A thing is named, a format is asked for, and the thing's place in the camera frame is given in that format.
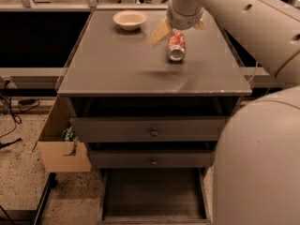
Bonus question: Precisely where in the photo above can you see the grey drawer cabinet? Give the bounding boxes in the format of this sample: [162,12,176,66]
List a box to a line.
[55,9,253,225]

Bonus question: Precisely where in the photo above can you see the white bowl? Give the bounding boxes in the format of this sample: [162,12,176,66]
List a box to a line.
[112,10,147,31]

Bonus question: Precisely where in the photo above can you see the grey top drawer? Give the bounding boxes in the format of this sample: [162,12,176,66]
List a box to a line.
[70,116,226,143]

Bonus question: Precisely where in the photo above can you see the black floor rail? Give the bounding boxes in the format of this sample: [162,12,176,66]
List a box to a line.
[0,172,58,225]

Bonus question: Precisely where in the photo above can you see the black floor cables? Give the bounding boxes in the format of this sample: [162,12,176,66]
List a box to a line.
[0,80,41,150]

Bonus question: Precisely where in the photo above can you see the green chip bag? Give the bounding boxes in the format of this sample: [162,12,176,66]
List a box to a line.
[60,127,78,142]

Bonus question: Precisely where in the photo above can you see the cardboard box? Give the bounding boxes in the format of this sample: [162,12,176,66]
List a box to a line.
[37,97,92,173]

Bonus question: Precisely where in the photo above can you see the grey bottom drawer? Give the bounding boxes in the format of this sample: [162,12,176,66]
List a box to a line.
[97,168,212,225]

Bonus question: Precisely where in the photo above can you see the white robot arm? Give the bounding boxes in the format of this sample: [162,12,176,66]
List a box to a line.
[167,0,300,225]

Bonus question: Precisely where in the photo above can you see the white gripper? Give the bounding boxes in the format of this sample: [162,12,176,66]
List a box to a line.
[150,4,205,48]

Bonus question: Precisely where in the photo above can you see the red coke can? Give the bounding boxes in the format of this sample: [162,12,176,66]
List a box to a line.
[168,32,186,62]

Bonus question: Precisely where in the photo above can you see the grey middle drawer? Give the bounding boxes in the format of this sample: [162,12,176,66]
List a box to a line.
[89,150,215,169]

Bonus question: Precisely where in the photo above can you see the grey drawer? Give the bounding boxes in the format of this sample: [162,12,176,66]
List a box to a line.
[97,168,212,225]
[70,116,226,143]
[89,150,215,169]

